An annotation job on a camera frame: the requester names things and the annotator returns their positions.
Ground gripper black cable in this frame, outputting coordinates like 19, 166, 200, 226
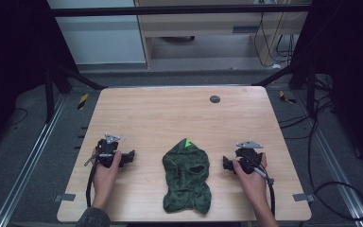
266, 182, 276, 218
85, 161, 100, 208

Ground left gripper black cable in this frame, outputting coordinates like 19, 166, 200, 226
85, 161, 100, 208

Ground yellow black striped tape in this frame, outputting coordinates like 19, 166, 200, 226
279, 90, 297, 105
77, 93, 90, 111

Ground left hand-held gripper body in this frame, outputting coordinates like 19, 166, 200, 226
84, 132, 129, 169

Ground white cabinet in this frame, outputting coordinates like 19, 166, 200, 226
46, 0, 147, 65

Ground person's left hand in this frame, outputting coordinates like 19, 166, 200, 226
91, 148, 123, 206

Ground wooden desk cabinet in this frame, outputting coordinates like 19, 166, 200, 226
134, 0, 310, 68

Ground person's right hand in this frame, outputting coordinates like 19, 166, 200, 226
232, 152, 268, 202

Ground black frame crossbar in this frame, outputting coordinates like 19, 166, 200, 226
50, 3, 313, 17

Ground aluminium floor rail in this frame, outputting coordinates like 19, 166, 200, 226
0, 94, 68, 227
291, 91, 363, 227

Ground green knitted hood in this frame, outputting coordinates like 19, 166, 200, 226
162, 137, 213, 216

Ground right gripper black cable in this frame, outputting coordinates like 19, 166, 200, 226
266, 182, 276, 218

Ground hanging black cables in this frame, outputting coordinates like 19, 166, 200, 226
252, 12, 297, 69

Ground grey tape strip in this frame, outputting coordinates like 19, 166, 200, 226
53, 193, 77, 202
292, 192, 316, 202

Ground black stand leg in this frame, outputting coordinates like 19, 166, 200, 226
252, 60, 317, 121
43, 61, 108, 124

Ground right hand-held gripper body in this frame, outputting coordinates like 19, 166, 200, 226
230, 140, 275, 185

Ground black floor cable loop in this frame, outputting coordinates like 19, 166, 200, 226
277, 94, 363, 222

